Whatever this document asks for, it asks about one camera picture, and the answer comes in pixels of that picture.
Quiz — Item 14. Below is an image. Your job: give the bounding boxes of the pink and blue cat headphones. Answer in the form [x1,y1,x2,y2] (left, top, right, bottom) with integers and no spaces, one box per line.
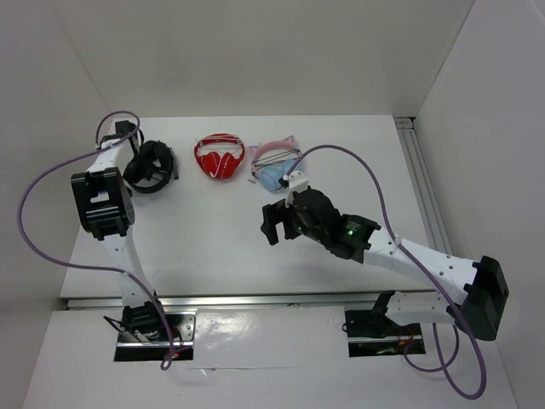
[249,135,301,192]

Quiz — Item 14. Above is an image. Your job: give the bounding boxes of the red headphones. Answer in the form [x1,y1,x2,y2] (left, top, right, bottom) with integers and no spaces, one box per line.
[193,133,245,180]

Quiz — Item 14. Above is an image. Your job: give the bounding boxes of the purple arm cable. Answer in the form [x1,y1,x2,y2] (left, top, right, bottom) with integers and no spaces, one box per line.
[17,110,178,371]
[289,145,489,400]

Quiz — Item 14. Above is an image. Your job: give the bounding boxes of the aluminium rail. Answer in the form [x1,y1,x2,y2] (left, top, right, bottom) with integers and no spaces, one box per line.
[393,117,452,255]
[66,289,444,311]

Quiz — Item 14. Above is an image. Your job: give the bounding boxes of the aluminium rail at front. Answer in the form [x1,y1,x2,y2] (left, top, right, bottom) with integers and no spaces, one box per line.
[66,289,444,311]

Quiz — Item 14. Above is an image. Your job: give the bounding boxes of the aluminium rail at right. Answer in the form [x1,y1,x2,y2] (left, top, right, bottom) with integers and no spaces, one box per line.
[393,117,452,255]

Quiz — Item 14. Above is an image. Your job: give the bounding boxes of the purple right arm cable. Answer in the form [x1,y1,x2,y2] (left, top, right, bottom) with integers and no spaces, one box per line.
[289,145,489,400]

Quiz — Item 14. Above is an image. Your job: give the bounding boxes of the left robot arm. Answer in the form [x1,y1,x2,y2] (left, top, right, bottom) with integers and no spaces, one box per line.
[71,120,168,342]

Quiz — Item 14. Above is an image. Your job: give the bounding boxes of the black headset cable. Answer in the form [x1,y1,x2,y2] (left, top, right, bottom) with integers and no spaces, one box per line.
[140,159,178,184]

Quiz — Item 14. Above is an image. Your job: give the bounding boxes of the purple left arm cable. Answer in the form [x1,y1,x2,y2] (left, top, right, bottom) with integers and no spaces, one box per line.
[17,110,178,371]

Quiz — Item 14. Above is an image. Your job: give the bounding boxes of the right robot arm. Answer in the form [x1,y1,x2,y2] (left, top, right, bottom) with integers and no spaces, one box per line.
[261,188,509,342]

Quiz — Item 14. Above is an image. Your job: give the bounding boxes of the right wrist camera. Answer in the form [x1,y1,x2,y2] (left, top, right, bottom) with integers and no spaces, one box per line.
[283,170,308,208]

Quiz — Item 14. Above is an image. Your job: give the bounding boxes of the black headset with microphone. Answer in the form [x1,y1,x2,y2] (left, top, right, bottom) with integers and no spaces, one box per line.
[123,141,179,194]

